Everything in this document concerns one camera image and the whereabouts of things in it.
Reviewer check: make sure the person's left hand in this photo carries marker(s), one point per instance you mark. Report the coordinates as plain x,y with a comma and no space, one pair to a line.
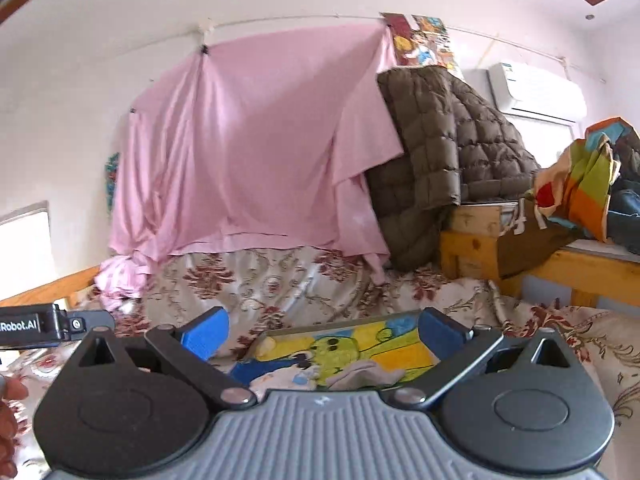
9,420

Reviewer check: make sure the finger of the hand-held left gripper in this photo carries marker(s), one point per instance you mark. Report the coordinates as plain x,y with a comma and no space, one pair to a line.
90,321

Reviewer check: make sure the floral satin bedspread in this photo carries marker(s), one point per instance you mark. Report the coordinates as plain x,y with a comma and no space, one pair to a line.
310,280

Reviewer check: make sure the brown puffer jacket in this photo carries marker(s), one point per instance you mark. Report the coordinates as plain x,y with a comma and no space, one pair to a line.
450,150

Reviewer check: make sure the colourful wall poster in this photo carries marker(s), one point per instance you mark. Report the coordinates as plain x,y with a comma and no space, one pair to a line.
422,40

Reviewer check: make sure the cartoon print tray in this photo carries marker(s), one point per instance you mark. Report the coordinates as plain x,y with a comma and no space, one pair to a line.
380,340

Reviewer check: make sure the grey fleece cloth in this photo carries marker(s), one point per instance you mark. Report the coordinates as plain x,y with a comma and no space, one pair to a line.
365,374

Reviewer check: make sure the colourful wall sticker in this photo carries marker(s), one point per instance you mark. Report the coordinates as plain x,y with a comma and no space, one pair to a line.
112,180

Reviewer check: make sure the colourful patchwork cloth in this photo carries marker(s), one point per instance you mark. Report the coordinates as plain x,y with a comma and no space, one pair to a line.
585,185

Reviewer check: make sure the pink hanging sheet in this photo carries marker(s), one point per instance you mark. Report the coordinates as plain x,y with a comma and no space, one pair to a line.
240,150

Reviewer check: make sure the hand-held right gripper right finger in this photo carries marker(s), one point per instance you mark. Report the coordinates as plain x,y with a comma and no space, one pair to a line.
441,332

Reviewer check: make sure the white soft cloth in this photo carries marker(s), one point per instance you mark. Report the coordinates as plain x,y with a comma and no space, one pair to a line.
285,380

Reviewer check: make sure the white air conditioner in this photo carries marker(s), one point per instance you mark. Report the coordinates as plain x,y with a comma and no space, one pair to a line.
537,92

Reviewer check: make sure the bright window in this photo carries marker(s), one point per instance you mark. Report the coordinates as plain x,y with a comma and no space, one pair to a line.
25,255

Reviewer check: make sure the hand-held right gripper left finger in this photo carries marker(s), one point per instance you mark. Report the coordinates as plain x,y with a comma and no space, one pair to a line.
205,334

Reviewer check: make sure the wooden bed rail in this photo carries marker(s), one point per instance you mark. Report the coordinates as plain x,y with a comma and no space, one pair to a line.
60,287

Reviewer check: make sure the wooden bed frame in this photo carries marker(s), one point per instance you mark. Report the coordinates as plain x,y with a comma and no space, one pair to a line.
575,267

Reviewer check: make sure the brown bag with white letters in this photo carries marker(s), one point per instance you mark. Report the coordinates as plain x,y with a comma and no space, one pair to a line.
530,250

